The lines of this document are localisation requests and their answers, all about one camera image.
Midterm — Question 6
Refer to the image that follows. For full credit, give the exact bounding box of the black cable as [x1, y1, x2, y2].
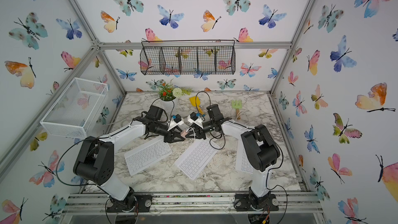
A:
[208, 130, 227, 150]

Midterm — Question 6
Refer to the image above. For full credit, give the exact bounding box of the white keyboard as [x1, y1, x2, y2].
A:
[124, 137, 172, 176]
[235, 141, 254, 174]
[174, 139, 220, 180]

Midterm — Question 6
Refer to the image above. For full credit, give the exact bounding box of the pink USB charger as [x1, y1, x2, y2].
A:
[180, 130, 188, 138]

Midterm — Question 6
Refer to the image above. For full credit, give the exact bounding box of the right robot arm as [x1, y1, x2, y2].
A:
[186, 104, 282, 212]

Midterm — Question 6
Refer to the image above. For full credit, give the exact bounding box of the black wire wall basket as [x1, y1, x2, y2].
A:
[139, 39, 236, 76]

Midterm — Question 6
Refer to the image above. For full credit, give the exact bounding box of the white mesh wall basket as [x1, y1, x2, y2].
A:
[40, 77, 108, 139]

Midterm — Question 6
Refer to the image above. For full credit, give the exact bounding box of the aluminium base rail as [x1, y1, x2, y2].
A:
[63, 191, 323, 215]

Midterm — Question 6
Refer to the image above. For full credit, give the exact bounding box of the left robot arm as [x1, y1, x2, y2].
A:
[73, 105, 184, 213]

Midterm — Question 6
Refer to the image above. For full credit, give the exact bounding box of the potted plant white pot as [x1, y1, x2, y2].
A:
[158, 82, 192, 102]

